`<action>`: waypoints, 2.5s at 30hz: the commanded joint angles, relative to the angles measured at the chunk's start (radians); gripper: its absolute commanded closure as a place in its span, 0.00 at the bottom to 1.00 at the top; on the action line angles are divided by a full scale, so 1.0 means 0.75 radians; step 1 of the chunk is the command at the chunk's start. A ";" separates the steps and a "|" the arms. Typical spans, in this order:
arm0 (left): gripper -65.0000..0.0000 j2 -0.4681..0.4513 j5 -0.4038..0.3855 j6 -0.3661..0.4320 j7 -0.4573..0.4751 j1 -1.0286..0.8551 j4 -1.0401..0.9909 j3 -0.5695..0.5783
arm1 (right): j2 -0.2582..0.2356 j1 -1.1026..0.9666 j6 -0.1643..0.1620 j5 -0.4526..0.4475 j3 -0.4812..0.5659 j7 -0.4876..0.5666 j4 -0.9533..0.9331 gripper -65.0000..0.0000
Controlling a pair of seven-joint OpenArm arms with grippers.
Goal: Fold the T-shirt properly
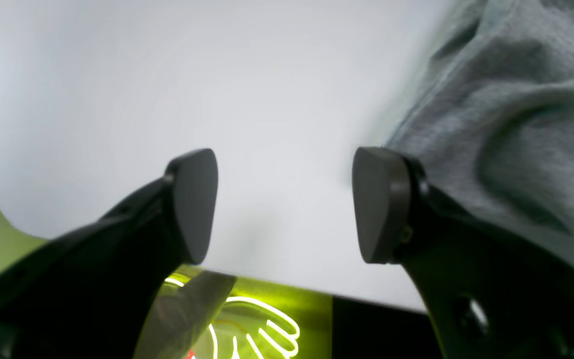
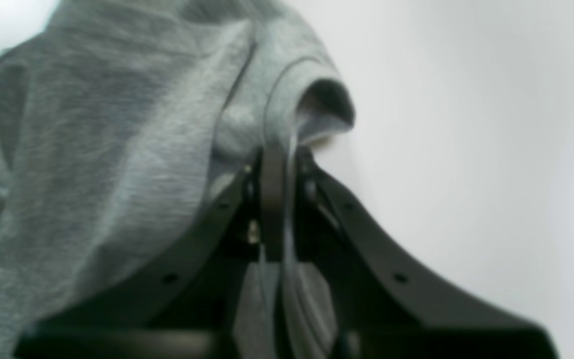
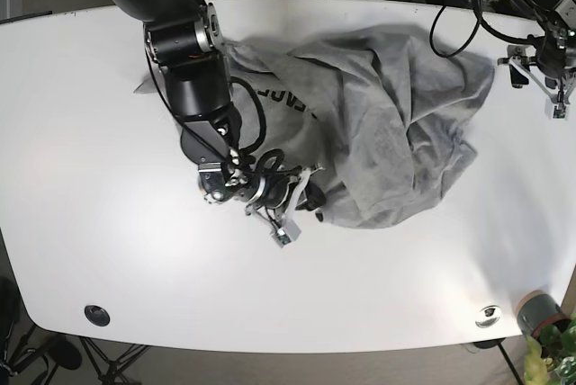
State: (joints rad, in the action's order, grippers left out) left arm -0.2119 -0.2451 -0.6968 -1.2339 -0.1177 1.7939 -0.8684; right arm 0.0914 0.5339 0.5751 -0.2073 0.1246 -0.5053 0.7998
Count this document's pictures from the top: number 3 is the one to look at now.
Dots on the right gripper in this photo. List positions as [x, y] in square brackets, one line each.
[268, 189]

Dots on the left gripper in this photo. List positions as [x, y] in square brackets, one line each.
[554, 55]

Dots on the grey T-shirt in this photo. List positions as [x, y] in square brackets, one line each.
[376, 110]

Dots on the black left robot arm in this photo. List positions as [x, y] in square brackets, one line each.
[550, 15]

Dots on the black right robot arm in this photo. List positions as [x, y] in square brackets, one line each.
[221, 117]

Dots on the silver table grommet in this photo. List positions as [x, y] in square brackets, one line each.
[488, 316]

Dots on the grey plant pot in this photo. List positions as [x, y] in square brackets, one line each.
[536, 311]

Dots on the black table grommet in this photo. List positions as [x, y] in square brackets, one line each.
[97, 315]

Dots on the green potted plant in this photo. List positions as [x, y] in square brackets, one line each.
[550, 358]

